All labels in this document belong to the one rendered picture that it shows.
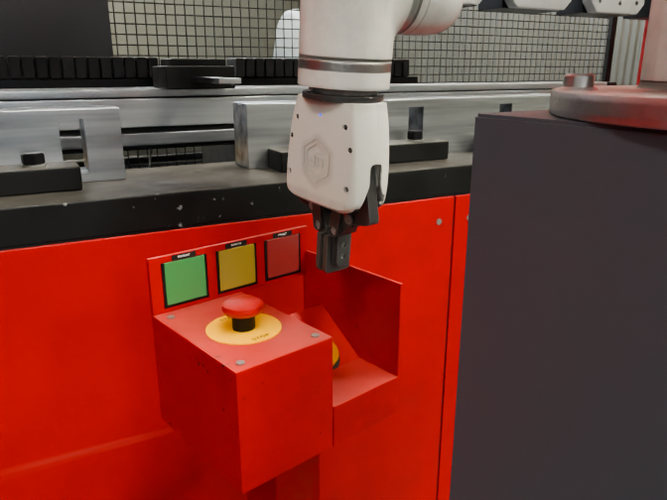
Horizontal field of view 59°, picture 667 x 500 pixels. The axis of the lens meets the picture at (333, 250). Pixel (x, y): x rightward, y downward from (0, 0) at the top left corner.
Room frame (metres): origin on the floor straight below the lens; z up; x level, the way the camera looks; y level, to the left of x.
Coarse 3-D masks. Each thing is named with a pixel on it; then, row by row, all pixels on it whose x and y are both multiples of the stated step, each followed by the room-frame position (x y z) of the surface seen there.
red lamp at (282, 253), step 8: (272, 240) 0.65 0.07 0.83; (280, 240) 0.65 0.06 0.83; (288, 240) 0.66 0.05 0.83; (296, 240) 0.67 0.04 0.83; (272, 248) 0.65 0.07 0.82; (280, 248) 0.65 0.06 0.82; (288, 248) 0.66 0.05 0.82; (296, 248) 0.67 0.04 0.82; (272, 256) 0.65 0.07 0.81; (280, 256) 0.65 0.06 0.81; (288, 256) 0.66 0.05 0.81; (296, 256) 0.67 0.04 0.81; (272, 264) 0.65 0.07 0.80; (280, 264) 0.65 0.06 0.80; (288, 264) 0.66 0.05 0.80; (296, 264) 0.67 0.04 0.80; (272, 272) 0.65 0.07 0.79; (280, 272) 0.65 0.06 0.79; (288, 272) 0.66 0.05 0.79
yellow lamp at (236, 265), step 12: (228, 252) 0.61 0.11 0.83; (240, 252) 0.62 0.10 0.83; (252, 252) 0.63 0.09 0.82; (228, 264) 0.61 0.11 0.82; (240, 264) 0.62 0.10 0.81; (252, 264) 0.63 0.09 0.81; (228, 276) 0.61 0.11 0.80; (240, 276) 0.62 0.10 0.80; (252, 276) 0.63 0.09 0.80; (228, 288) 0.61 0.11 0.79
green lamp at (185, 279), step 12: (168, 264) 0.56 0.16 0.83; (180, 264) 0.57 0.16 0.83; (192, 264) 0.58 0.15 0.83; (168, 276) 0.56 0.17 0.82; (180, 276) 0.57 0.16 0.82; (192, 276) 0.58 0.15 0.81; (204, 276) 0.59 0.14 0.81; (168, 288) 0.56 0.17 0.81; (180, 288) 0.57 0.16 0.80; (192, 288) 0.58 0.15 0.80; (204, 288) 0.59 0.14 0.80; (168, 300) 0.56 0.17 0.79; (180, 300) 0.57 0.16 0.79
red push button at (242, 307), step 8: (240, 296) 0.53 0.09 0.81; (248, 296) 0.53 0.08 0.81; (224, 304) 0.52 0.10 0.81; (232, 304) 0.51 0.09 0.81; (240, 304) 0.51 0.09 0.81; (248, 304) 0.51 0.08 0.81; (256, 304) 0.52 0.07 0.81; (224, 312) 0.51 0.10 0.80; (232, 312) 0.50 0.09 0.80; (240, 312) 0.50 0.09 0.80; (248, 312) 0.50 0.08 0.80; (256, 312) 0.51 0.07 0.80; (232, 320) 0.52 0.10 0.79; (240, 320) 0.51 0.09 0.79; (248, 320) 0.51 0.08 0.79; (232, 328) 0.52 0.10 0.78; (240, 328) 0.51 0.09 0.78; (248, 328) 0.51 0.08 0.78
